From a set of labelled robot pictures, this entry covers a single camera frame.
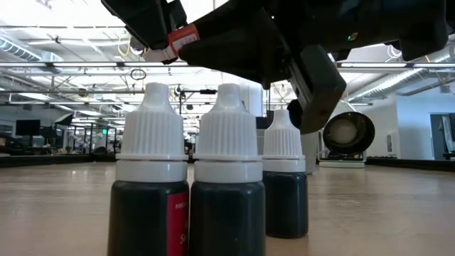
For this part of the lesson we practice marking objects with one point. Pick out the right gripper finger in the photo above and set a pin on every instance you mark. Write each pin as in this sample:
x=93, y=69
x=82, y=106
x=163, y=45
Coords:
x=149, y=17
x=238, y=46

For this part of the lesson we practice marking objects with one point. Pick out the small orange dropper bottle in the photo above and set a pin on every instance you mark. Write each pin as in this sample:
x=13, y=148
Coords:
x=183, y=40

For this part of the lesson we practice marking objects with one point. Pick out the small dark dropper bottle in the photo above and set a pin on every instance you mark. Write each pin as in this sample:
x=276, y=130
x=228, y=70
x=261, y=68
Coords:
x=284, y=199
x=227, y=142

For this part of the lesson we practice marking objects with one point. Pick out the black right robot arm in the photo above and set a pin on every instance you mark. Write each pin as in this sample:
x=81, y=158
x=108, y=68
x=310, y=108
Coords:
x=419, y=25

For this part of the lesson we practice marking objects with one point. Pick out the long ceiling light bar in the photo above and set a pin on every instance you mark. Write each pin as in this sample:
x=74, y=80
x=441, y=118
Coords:
x=89, y=64

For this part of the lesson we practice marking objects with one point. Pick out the black perforated computer case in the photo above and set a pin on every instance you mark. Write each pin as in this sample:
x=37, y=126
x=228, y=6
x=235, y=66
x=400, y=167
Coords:
x=269, y=121

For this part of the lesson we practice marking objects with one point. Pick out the small dark bottle red label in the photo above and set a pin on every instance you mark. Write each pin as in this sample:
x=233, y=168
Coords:
x=149, y=142

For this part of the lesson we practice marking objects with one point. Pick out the black angled monitor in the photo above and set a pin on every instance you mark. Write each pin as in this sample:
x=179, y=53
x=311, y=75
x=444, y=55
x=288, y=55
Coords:
x=65, y=119

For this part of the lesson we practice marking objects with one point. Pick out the silver ventilation duct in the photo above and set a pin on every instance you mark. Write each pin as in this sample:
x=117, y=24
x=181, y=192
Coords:
x=391, y=83
x=21, y=51

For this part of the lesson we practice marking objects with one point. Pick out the black metal table frame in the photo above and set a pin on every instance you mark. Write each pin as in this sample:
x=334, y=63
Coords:
x=46, y=160

